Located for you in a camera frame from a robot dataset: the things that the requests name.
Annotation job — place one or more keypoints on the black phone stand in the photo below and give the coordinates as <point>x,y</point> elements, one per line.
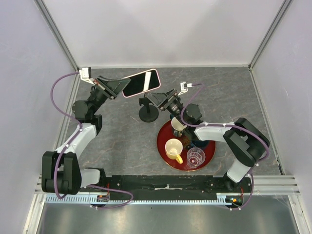
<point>148,112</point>

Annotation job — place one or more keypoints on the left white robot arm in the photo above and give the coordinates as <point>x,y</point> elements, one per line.
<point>61,173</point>

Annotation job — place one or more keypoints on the red round tray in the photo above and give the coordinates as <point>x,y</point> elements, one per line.
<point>165,133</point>

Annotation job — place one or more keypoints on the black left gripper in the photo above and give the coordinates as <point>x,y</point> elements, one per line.
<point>110,87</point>

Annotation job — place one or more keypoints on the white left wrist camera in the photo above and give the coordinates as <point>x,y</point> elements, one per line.
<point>86,75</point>

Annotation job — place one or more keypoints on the aluminium frame rail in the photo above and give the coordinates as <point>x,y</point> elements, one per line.
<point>56,32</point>

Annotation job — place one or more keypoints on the blue mug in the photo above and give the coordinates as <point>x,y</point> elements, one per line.
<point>199,144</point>

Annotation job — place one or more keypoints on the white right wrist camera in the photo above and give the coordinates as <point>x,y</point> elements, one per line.
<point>184,87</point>

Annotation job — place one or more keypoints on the pink smartphone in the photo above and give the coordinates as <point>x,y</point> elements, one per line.
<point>141,83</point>

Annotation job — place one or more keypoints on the blue slotted cable duct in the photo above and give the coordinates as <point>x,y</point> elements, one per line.
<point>96,200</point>

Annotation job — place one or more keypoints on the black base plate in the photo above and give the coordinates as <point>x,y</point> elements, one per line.
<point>176,187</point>

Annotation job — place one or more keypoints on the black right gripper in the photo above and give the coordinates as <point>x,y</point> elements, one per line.
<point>160,99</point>

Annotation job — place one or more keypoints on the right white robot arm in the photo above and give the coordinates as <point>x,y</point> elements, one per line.
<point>246,142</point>

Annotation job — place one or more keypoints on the clear glass tumbler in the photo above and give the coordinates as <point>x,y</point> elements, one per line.
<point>195,157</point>

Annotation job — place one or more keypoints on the green mug white inside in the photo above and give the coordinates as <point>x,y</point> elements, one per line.
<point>177,127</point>

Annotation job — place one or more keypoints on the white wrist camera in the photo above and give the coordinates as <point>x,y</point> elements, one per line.
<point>184,87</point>
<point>86,75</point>

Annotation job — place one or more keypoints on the yellow mug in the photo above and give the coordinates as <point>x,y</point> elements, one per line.
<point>173,150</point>

